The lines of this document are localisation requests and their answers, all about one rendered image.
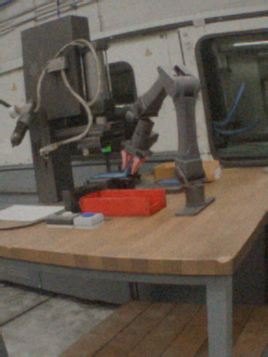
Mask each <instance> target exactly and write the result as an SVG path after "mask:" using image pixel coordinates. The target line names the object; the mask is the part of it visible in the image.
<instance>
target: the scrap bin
mask: <svg viewBox="0 0 268 357"><path fill-rule="evenodd" d="M79 202H80V207H81V213H82V214H84V213H88V212H93V213H94V214H99V213H102V214H103V216H104V217H151V216H153V215H154V214H155V213H157V212H158V211H160V210H162V209H163V208H166V207H167V200H166V193H165V189H134V190H104V191H96V192H93V193H91V194H90V195H87V196H85V197H83V198H80V199H79Z"/></svg>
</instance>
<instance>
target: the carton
mask: <svg viewBox="0 0 268 357"><path fill-rule="evenodd" d="M203 168H204V170H205V171H206V176H207V178H208V181H205V182H202V183H212V182H213V181H214V180H216V179H218V178H219V177H220V176H221V172H220V168H219V160H209V161H203ZM154 179H155V182H157V181H158V180H164V179H175V174H174V163H165V164H161V165H157V166H156V167H154Z"/></svg>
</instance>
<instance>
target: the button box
mask: <svg viewBox="0 0 268 357"><path fill-rule="evenodd" d="M80 216H82V214H81V213H79V214H71V215H68V216H64V215H59V216H55V214H53V215H51V216H49V217H47V218H44V219H41V220H39V221H37V222H33V223H30V224H28V225H20V226H16V227H6V228H0V231H1V230H4V231H7V230H13V229H20V228H24V227H31V226H33V225H36V224H38V223H39V224H40V223H42V222H47V226H48V227H49V228H75V226H74V218H76V217H80Z"/></svg>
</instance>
